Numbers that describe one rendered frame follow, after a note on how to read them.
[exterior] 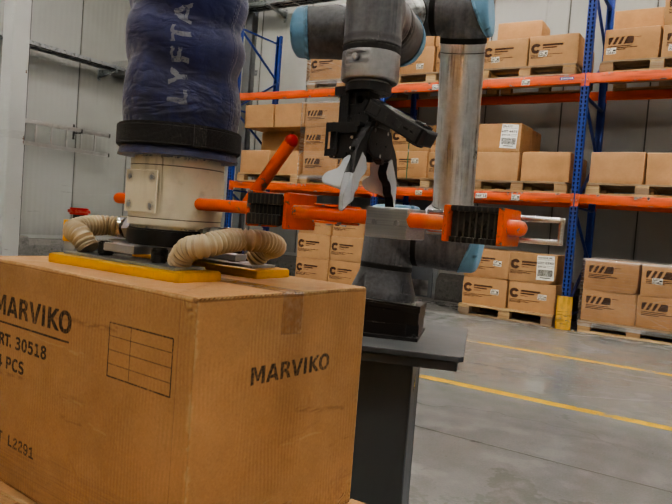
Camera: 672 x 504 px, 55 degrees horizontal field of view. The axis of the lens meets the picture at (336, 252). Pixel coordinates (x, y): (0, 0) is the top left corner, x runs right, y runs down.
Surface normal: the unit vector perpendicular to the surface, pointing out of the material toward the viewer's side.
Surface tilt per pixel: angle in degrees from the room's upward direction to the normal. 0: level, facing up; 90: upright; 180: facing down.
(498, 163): 90
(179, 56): 109
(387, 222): 90
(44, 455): 90
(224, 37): 72
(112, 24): 90
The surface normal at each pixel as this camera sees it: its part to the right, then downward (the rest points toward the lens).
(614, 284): -0.54, 0.00
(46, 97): 0.84, 0.09
